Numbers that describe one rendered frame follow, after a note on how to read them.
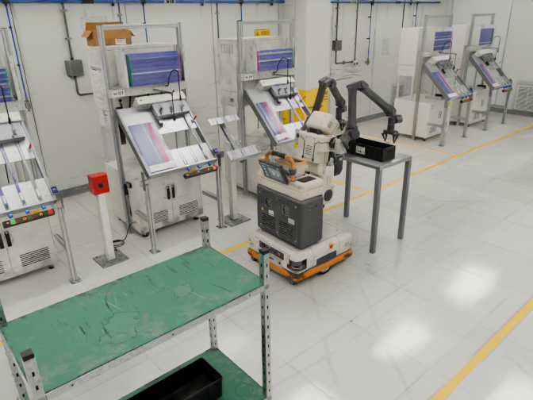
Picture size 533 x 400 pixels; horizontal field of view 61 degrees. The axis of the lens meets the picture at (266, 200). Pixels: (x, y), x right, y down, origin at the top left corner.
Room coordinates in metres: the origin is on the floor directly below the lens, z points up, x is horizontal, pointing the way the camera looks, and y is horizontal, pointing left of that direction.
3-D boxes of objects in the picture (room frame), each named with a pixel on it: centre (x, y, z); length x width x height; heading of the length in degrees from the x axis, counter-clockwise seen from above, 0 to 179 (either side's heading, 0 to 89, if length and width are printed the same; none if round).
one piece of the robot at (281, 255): (3.15, -0.04, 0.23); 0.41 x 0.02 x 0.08; 39
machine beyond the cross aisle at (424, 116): (7.55, -2.66, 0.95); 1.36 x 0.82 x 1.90; 41
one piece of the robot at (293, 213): (3.31, -0.20, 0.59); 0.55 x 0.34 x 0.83; 39
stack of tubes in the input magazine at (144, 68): (4.22, 1.00, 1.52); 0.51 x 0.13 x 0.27; 131
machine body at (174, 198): (4.28, 1.13, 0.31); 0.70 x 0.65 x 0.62; 131
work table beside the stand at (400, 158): (3.86, -0.87, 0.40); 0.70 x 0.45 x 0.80; 39
